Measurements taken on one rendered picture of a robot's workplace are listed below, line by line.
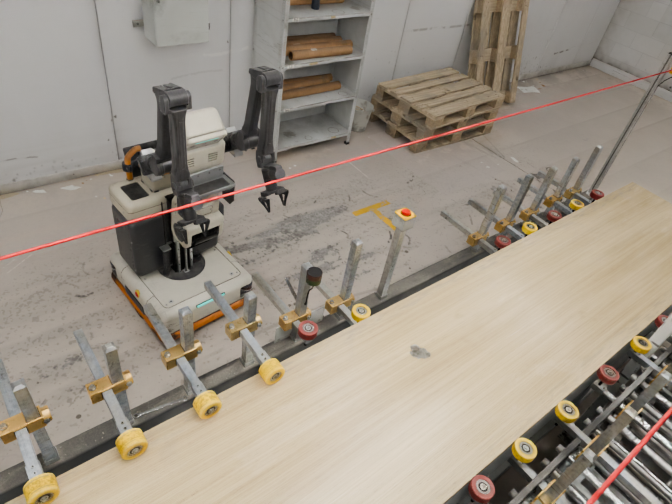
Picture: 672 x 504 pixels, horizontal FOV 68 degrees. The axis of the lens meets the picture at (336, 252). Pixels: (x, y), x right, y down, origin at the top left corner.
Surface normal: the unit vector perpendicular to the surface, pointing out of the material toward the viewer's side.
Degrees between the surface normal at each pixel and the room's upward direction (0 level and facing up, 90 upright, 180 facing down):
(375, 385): 0
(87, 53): 90
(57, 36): 90
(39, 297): 0
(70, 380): 0
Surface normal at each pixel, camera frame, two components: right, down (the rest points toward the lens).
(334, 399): 0.15, -0.74
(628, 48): -0.78, 0.31
